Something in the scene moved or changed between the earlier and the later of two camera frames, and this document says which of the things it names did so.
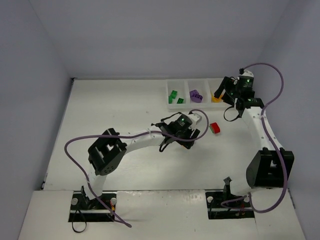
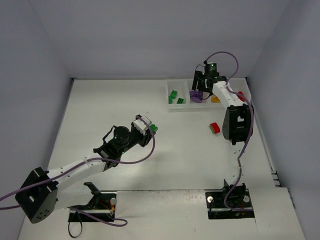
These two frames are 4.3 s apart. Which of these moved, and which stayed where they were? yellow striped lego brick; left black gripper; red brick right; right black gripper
Moved: left black gripper; right black gripper
Stayed: red brick right; yellow striped lego brick
